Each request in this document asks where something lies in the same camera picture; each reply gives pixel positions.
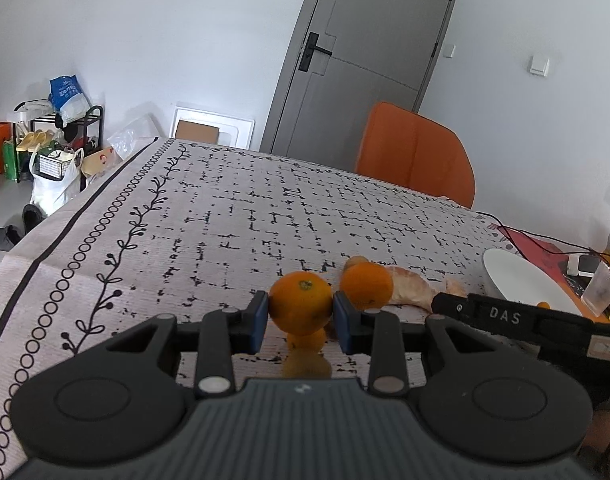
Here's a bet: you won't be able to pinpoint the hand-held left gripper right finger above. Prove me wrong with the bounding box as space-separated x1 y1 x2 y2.
332 291 490 398

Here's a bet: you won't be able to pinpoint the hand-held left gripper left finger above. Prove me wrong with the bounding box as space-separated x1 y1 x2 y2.
105 290 271 401

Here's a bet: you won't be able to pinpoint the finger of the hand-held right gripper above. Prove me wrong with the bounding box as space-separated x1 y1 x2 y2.
431 292 470 323

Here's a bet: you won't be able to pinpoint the peeled pomelo segment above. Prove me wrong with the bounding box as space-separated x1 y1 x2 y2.
385 266 468 311

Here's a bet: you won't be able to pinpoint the orange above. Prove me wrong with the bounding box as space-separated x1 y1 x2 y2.
268 270 334 336
339 262 395 311

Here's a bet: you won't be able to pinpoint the white plate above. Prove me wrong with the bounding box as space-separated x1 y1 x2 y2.
482 248 586 317

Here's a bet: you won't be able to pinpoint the clear ribbed cup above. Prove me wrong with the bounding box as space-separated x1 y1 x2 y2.
581 261 610 317

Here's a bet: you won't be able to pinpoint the white and black device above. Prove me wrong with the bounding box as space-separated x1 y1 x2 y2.
567 254 603 277

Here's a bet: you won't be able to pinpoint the red and orange placemat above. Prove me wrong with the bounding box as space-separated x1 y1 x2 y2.
495 225 610 326

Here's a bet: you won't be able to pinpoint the printed grey tablecloth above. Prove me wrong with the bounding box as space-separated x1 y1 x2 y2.
0 137 540 480

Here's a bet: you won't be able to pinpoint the orange chair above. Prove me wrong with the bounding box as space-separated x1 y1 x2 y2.
355 101 476 209

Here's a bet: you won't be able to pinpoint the white foam packaging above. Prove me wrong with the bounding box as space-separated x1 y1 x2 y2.
170 102 256 150

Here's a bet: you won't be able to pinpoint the brown cardboard sheet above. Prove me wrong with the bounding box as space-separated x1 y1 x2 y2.
175 120 221 146

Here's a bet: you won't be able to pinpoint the brown paper bag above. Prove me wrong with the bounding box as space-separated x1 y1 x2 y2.
82 146 122 178

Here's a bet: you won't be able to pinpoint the clear plastic bag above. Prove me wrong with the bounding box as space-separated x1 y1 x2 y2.
106 115 161 161

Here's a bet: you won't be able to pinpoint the white plastic bag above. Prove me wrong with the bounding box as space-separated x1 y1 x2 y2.
29 149 84 216

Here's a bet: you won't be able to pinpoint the black shoe rack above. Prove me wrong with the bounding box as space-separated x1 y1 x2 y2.
14 101 104 191

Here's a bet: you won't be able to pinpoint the grey door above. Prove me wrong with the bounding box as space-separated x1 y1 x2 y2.
259 0 464 171

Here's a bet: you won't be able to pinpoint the yellow slippers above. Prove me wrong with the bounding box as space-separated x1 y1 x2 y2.
16 130 56 153

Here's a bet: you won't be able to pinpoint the blue plastic bag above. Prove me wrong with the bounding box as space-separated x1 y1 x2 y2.
49 75 92 123

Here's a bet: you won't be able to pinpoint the green bag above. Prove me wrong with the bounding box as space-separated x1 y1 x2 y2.
2 140 21 183

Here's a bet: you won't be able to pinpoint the black cable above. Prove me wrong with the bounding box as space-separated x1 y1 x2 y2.
475 210 592 257

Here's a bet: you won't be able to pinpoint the black door handle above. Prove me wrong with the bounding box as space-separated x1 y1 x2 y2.
297 32 333 73

